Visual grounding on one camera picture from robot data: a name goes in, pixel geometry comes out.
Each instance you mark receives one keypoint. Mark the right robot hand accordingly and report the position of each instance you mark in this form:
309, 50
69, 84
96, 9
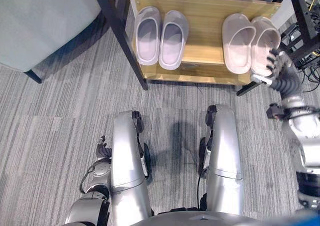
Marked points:
282, 68

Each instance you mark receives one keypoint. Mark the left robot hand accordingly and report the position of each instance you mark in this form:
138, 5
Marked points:
103, 149

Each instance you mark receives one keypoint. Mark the beige slipper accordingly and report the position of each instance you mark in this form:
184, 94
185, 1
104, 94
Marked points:
264, 46
237, 44

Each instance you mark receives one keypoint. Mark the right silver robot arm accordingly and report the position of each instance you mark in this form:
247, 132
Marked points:
301, 141

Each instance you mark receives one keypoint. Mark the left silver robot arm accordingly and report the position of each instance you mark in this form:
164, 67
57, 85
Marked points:
93, 193

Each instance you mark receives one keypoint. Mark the black metal equipment rack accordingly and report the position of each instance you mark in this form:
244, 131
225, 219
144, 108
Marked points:
306, 23

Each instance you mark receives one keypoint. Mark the left silver robot leg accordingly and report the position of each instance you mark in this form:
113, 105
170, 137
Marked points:
127, 166

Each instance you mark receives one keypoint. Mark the silver robot leg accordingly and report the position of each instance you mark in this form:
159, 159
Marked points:
127, 166
223, 161

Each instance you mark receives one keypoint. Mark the right silver robot leg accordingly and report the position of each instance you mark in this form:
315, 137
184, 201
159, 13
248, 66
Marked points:
223, 161

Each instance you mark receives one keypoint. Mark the lilac slipper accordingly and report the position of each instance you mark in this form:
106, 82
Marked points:
173, 39
148, 36

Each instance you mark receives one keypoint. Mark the silver robot torso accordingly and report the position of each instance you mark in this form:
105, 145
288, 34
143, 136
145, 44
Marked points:
200, 219

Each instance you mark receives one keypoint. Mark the grey upholstered chair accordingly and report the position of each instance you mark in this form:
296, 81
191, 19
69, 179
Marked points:
42, 23

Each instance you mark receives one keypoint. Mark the wooden shoe rack black frame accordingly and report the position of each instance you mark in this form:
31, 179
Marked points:
200, 36

